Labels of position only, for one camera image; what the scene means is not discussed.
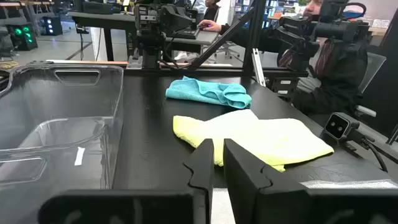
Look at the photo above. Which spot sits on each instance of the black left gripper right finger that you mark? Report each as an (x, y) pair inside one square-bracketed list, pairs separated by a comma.
[(245, 174)]

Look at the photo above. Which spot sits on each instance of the person's hand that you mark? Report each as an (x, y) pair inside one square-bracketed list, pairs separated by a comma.
[(210, 25)]

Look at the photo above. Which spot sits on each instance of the yellow-green microfiber towel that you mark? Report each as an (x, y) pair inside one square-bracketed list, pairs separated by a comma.
[(264, 137)]

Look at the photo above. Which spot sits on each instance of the grey microfiber towel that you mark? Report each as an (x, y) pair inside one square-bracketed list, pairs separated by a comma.
[(222, 208)]

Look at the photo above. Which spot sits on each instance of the black table-level camera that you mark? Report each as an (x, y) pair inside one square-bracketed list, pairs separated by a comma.
[(337, 126)]

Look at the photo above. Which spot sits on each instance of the computer tower green lights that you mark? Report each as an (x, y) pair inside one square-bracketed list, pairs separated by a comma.
[(21, 37)]

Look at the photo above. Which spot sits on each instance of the silver aluminium bar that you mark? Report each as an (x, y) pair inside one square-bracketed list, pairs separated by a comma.
[(258, 67)]

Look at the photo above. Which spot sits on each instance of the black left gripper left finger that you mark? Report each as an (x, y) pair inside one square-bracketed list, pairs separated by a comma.
[(203, 161)]

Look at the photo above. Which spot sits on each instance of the black equipment case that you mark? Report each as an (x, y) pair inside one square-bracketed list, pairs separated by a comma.
[(101, 7)]

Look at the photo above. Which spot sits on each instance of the person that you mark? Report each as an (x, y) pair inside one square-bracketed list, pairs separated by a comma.
[(213, 12), (339, 87)]

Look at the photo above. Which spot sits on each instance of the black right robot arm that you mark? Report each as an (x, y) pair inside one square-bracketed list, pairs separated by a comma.
[(149, 37)]

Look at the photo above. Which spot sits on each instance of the teal microfiber towel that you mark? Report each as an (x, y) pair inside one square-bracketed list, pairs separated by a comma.
[(202, 91)]

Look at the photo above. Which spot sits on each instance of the black keyboard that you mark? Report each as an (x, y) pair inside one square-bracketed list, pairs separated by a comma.
[(186, 33)]

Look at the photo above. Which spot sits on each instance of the black desk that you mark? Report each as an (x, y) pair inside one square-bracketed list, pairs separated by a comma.
[(102, 18)]

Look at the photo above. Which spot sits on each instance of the white-legged office chair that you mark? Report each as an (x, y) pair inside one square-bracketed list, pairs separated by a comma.
[(228, 46)]

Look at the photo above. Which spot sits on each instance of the clear plastic bin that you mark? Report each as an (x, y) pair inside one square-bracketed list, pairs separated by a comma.
[(62, 102)]

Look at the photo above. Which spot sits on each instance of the computer tower white lights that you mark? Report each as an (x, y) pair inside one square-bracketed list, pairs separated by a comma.
[(51, 26)]

